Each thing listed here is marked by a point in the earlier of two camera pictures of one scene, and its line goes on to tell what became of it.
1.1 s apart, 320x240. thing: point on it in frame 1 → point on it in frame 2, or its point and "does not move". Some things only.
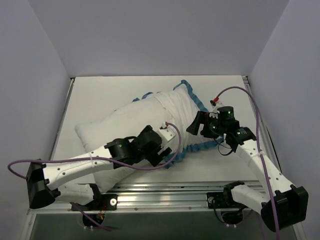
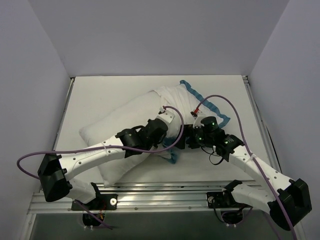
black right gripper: [202, 124] → [189, 137]
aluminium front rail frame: [155, 196] does not move
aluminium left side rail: [72, 81] does not move
